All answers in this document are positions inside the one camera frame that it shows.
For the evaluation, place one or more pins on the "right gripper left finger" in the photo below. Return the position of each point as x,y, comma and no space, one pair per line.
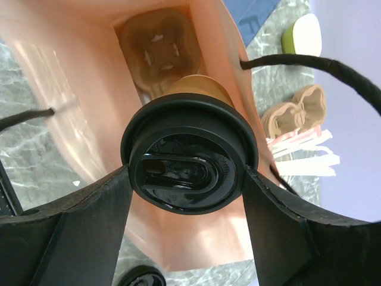
74,240

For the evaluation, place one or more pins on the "blue letter placemat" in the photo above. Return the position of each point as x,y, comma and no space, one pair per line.
257,25

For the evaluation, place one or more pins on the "black coffee cup lid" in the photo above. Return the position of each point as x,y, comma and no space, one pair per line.
187,153

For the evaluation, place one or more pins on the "cardboard cup carrier tray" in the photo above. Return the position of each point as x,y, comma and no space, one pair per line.
160,47

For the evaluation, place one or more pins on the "orange paper bag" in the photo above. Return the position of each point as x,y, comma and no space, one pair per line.
70,52

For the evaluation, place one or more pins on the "wrapped white stirrers bundle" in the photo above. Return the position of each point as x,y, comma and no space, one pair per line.
304,153

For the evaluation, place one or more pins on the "brown paper cup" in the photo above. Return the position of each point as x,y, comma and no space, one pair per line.
200,84

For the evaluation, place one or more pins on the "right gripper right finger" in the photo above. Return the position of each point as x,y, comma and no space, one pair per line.
295,242

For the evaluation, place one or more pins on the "small white green bowl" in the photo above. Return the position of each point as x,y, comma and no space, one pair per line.
303,37

